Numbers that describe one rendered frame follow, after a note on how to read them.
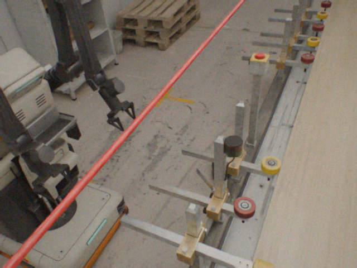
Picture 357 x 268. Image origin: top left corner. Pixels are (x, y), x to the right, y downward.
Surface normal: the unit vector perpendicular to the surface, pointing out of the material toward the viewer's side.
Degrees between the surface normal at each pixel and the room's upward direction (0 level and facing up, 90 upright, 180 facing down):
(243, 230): 0
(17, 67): 42
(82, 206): 0
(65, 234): 0
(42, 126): 90
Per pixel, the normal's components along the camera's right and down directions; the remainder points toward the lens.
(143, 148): -0.09, -0.75
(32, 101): 0.90, 0.33
